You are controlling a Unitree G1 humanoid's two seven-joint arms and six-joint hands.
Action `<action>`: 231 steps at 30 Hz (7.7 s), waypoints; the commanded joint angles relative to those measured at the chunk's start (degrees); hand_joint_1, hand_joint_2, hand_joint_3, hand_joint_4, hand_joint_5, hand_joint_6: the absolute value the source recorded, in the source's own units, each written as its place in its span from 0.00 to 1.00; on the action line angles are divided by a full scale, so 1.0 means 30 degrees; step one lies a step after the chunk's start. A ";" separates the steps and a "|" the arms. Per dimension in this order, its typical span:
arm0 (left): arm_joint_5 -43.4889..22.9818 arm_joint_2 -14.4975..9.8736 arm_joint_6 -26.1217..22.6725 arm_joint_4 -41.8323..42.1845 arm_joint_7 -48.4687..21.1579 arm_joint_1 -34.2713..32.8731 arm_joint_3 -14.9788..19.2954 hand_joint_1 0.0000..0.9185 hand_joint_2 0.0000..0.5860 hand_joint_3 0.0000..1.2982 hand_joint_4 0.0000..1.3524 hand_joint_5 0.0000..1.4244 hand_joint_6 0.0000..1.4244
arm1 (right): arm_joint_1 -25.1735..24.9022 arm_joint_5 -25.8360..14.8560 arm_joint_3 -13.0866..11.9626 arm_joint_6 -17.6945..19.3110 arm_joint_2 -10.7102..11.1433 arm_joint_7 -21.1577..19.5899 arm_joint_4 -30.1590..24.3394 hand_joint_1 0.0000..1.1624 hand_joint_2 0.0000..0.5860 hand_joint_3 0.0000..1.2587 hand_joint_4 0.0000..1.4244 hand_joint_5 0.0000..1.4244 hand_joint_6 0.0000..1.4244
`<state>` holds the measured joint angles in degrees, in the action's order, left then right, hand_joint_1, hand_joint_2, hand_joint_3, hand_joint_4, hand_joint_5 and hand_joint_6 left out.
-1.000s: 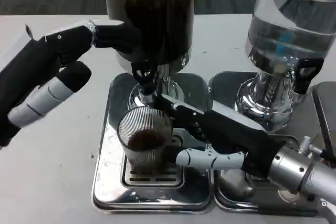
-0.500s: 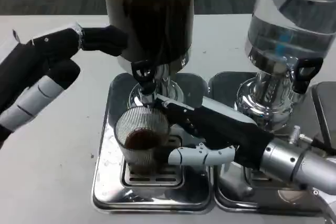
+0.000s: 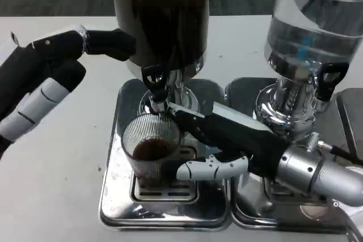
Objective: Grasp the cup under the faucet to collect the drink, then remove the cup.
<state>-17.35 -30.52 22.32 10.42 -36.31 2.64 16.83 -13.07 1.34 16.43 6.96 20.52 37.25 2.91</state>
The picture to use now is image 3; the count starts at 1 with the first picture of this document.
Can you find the black tap of water dispenser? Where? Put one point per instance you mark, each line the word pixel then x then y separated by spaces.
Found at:
pixel 329 80

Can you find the steel tray under water dispenser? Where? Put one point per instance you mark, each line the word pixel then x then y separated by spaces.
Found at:
pixel 244 94

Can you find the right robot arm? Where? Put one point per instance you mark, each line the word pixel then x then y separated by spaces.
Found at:
pixel 320 174

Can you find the slotted grid in coffee tray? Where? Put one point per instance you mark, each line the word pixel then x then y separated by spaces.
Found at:
pixel 164 193

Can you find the black tap of coffee dispenser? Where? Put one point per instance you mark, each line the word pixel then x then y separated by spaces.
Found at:
pixel 154 82

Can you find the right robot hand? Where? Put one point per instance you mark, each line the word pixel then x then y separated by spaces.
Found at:
pixel 244 140

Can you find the clear water drink dispenser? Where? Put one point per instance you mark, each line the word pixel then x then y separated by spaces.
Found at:
pixel 312 26

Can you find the clear ribbed glass cup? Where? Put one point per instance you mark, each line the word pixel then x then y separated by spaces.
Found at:
pixel 150 137

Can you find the steel tray under coffee dispenser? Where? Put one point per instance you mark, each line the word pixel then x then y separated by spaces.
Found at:
pixel 119 196

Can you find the dark coffee drink dispenser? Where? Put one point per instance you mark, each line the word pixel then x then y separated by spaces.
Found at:
pixel 161 15

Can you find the slotted grid in water tray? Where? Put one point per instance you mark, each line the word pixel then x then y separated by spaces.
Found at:
pixel 286 193

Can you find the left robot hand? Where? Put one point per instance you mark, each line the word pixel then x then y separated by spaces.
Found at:
pixel 34 72

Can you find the steel tray without dispenser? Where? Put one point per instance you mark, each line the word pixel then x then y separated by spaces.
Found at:
pixel 351 111

